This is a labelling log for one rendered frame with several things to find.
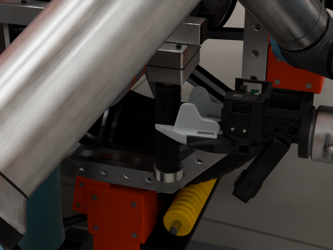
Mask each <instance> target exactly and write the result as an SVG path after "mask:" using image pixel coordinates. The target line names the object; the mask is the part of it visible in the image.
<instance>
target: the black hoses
mask: <svg viewBox="0 0 333 250"><path fill-rule="evenodd" d="M199 5H200V7H201V8H200V9H199V10H198V11H197V17H200V18H205V19H208V22H207V26H210V27H215V26H216V25H217V24H218V23H219V21H220V20H221V19H222V18H223V16H224V15H225V14H226V13H227V11H228V10H229V9H230V0H201V1H200V2H199Z"/></svg>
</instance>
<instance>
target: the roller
mask: <svg viewBox="0 0 333 250"><path fill-rule="evenodd" d="M216 180H217V178H216V179H212V180H210V181H207V182H201V183H200V184H196V185H192V184H191V185H189V186H185V187H184V188H180V190H179V191H178V193H177V195H176V197H175V198H174V200H173V202H172V204H171V205H170V207H169V209H168V210H167V212H166V214H165V216H164V220H163V221H164V226H165V228H166V229H167V230H168V231H169V232H170V233H171V234H173V235H177V236H185V235H187V234H189V233H190V232H191V230H192V228H193V226H194V224H195V222H196V220H197V218H198V216H199V214H200V212H201V210H202V208H203V206H204V204H205V202H206V200H207V198H208V196H209V194H210V192H211V190H212V188H213V186H214V184H215V182H216Z"/></svg>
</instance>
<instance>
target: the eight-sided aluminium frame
mask: <svg viewBox="0 0 333 250"><path fill-rule="evenodd" d="M238 1H239V0H238ZM239 2H240V1H239ZM240 4H241V3H240ZM241 5H242V4H241ZM242 6H243V5H242ZM243 7H244V6H243ZM244 8H245V7H244ZM9 45H10V40H9V30H8V23H0V55H1V54H2V52H3V51H4V50H5V49H6V48H7V47H8V46H9ZM270 45H271V44H270V34H269V33H268V32H267V31H266V30H265V29H264V28H263V27H262V26H261V24H260V23H259V22H258V21H257V20H256V19H255V18H254V17H253V16H252V15H251V14H250V12H249V11H248V10H247V9H246V8H245V18H244V38H243V57H242V77H241V78H245V79H252V80H260V81H266V74H267V59H268V49H269V47H270ZM243 85H247V92H250V91H251V89H256V90H259V93H260V94H261V92H262V84H259V83H251V82H243ZM226 155H227V154H216V153H210V152H205V151H202V150H199V149H195V148H192V147H189V148H187V149H186V150H185V151H183V152H182V153H181V154H180V161H181V163H182V164H183V177H182V178H181V179H180V180H179V181H176V182H173V183H164V182H160V181H158V180H156V179H155V178H154V176H153V165H154V163H155V162H156V156H151V155H145V154H139V153H133V152H126V151H120V150H114V149H108V148H101V147H95V146H89V145H83V144H81V143H79V142H77V144H76V145H75V146H74V147H73V148H72V149H71V151H70V152H69V153H68V154H67V155H66V156H65V157H64V159H63V160H62V161H61V162H60V173H61V174H62V175H65V176H70V177H72V178H74V179H75V178H76V177H77V175H79V176H82V177H85V178H88V179H91V180H95V181H100V182H105V183H111V184H117V185H122V186H128V187H134V188H141V189H147V190H153V191H156V192H157V193H160V192H164V193H170V194H173V193H174V192H176V191H177V190H179V189H180V188H184V186H185V185H186V184H187V183H188V182H190V181H191V180H193V179H194V178H195V177H197V176H198V175H200V174H201V173H202V172H204V171H205V170H207V169H208V168H209V167H211V166H212V165H213V164H215V163H216V162H218V161H219V160H220V159H222V158H223V157H225V156H226Z"/></svg>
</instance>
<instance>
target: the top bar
mask: <svg viewBox="0 0 333 250"><path fill-rule="evenodd" d="M48 3H49V2H46V1H36V0H0V23H8V24H17V25H26V26H28V25H29V24H30V23H31V22H32V21H33V19H34V18H35V17H36V16H37V15H38V14H39V13H40V12H41V11H42V10H43V9H44V8H45V7H46V6H47V5H48ZM207 22H208V19H205V18H200V17H191V16H190V17H189V18H188V19H187V20H186V21H185V22H183V23H181V24H180V25H179V26H178V28H177V29H176V30H175V31H174V32H173V33H172V34H171V36H170V37H169V38H168V39H167V40H166V42H175V43H184V44H192V45H202V44H203V42H204V41H205V40H206V39H207Z"/></svg>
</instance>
